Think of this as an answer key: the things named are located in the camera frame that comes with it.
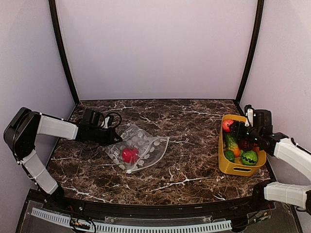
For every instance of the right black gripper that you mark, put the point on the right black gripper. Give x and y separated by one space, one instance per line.
237 127

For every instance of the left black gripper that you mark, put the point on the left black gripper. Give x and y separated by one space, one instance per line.
110 141

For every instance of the orange fake fruit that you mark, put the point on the orange fake fruit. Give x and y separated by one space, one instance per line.
231 144

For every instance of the pink red fake apple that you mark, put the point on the pink red fake apple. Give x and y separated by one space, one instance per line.
227 124

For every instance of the clear polka dot zip bag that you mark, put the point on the clear polka dot zip bag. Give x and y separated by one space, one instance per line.
151 149

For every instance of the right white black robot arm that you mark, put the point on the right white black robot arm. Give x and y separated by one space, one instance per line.
287 150

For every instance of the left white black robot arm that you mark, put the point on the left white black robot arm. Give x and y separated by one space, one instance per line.
20 136

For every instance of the green fake watermelon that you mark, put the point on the green fake watermelon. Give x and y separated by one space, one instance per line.
249 158

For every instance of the green fake bell pepper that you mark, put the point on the green fake bell pepper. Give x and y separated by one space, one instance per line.
229 155

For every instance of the yellow plastic basket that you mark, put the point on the yellow plastic basket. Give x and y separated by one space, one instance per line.
237 168

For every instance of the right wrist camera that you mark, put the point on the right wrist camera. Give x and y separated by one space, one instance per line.
249 114

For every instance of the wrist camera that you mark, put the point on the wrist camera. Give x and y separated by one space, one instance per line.
249 114
108 120

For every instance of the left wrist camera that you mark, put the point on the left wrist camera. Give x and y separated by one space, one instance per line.
108 120

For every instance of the black front rail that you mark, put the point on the black front rail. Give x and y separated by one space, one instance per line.
222 209

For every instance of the white slotted cable duct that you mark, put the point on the white slotted cable duct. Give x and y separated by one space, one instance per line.
135 225

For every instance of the left black frame post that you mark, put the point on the left black frame post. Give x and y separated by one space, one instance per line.
61 51

